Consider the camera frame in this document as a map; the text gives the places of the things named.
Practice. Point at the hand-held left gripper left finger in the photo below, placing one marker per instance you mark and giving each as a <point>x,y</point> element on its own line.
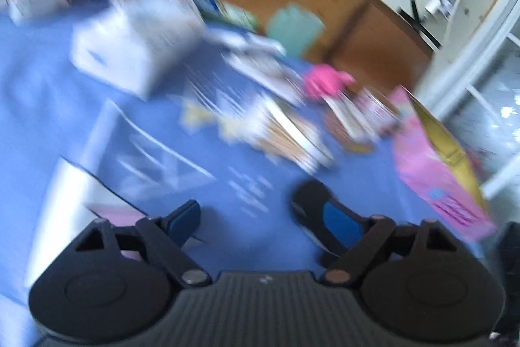
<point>185,219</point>

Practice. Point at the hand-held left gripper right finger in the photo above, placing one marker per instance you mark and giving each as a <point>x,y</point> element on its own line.
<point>339,223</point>

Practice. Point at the pink knitted toy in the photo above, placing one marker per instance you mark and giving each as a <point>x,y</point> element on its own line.
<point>325,80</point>

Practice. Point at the brown round object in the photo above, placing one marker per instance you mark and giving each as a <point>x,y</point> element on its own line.
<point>353,139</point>

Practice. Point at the pink printed box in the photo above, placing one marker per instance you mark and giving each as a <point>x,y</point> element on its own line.
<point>422,164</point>

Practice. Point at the white brown packet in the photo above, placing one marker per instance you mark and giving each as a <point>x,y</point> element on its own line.
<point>284,135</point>

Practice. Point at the tin can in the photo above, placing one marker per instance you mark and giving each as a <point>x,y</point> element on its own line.
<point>378,111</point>

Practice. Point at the white paper sheet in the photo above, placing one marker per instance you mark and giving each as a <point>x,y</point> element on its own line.
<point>61,200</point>

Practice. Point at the clear plastic bag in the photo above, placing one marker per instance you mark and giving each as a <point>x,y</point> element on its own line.
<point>264,70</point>

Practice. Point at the white tissue pack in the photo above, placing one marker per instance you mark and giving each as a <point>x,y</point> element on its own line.
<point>122,54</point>

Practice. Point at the blue cloth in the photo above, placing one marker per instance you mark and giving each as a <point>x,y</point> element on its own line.
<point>48,95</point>

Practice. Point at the white wrapped roll pack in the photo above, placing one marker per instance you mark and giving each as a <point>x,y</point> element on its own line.
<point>252,42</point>

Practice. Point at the teal plastic cup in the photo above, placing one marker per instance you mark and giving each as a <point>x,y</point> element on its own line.
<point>294,30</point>

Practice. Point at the toothpaste box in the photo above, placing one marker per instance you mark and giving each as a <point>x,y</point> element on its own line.
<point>227,11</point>

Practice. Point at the white window frame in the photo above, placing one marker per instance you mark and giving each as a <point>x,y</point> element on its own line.
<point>467,58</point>

